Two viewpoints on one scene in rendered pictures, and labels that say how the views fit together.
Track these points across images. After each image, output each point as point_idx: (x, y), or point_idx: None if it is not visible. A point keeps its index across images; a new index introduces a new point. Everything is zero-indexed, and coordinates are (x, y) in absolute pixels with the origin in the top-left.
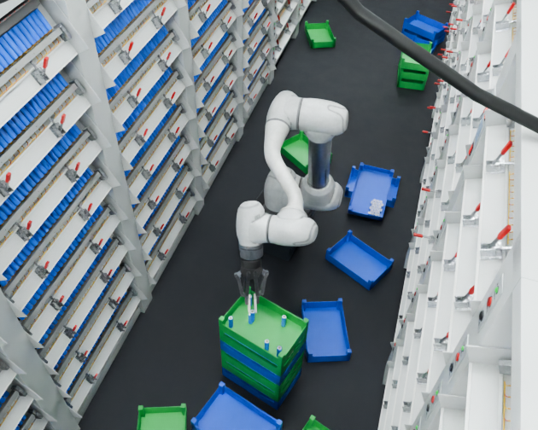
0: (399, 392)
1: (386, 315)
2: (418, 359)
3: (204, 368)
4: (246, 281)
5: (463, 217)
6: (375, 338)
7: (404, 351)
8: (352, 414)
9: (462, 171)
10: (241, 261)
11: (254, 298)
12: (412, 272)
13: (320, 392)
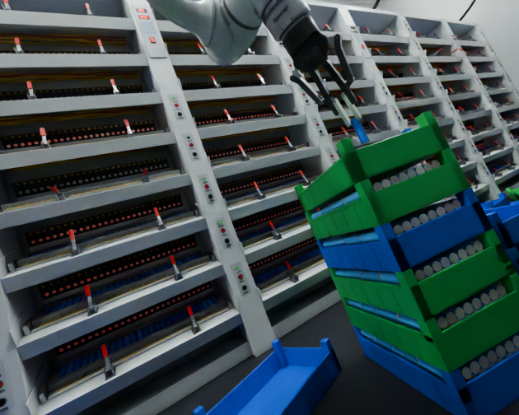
0: (286, 192)
1: (180, 412)
2: (270, 118)
3: None
4: (329, 61)
5: (203, 51)
6: (229, 385)
7: (254, 202)
8: (329, 324)
9: (152, 62)
10: (314, 21)
11: (336, 98)
12: (137, 296)
13: (348, 338)
